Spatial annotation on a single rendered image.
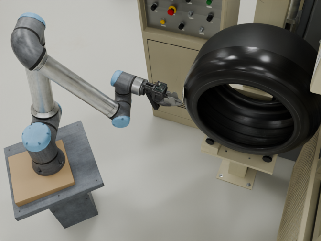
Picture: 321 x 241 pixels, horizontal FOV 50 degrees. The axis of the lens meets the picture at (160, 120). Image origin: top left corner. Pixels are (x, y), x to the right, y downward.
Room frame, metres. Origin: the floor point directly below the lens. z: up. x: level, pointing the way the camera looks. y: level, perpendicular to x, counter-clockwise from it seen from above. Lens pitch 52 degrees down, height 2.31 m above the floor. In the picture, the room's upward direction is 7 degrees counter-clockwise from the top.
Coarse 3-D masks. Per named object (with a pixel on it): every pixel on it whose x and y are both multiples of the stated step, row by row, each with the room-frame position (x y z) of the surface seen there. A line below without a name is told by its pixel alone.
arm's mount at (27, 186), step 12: (60, 144) 1.22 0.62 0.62; (12, 156) 1.17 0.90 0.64; (24, 156) 1.16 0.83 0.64; (12, 168) 1.08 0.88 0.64; (24, 168) 1.07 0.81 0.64; (12, 180) 1.00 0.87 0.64; (24, 180) 0.99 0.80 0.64; (36, 180) 0.99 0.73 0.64; (48, 180) 0.98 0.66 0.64; (60, 180) 0.97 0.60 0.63; (72, 180) 0.96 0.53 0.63; (24, 192) 0.92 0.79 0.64; (36, 192) 0.91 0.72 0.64; (48, 192) 0.91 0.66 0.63; (24, 204) 0.87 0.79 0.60
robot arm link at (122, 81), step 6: (120, 72) 1.27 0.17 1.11; (126, 72) 1.28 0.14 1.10; (114, 78) 1.24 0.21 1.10; (120, 78) 1.24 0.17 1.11; (126, 78) 1.23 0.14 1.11; (132, 78) 1.23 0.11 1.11; (114, 84) 1.23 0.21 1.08; (120, 84) 1.22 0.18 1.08; (126, 84) 1.21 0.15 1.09; (120, 90) 1.21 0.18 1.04; (126, 90) 1.20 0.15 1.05
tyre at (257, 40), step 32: (224, 32) 1.11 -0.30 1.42; (256, 32) 1.03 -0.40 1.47; (288, 32) 1.02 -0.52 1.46; (224, 64) 0.92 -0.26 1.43; (256, 64) 0.87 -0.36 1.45; (288, 64) 0.86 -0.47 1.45; (192, 96) 0.95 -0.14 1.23; (224, 96) 1.15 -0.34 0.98; (288, 96) 0.78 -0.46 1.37; (320, 96) 0.79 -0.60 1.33; (224, 128) 0.99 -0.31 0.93; (256, 128) 0.97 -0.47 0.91; (288, 128) 0.90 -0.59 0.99
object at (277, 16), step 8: (264, 0) 1.21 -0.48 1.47; (272, 0) 1.20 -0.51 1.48; (280, 0) 1.18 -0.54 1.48; (288, 0) 1.17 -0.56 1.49; (256, 8) 1.23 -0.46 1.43; (264, 8) 1.21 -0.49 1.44; (272, 8) 1.20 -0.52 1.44; (280, 8) 1.18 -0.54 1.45; (288, 8) 1.19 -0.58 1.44; (256, 16) 1.23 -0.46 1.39; (264, 16) 1.21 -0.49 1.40; (272, 16) 1.19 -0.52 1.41; (280, 16) 1.18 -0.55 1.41; (272, 24) 1.19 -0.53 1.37; (280, 24) 1.17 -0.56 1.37; (256, 88) 1.19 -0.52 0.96; (232, 168) 1.22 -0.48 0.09; (240, 168) 1.19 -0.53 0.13; (240, 176) 1.18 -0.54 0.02
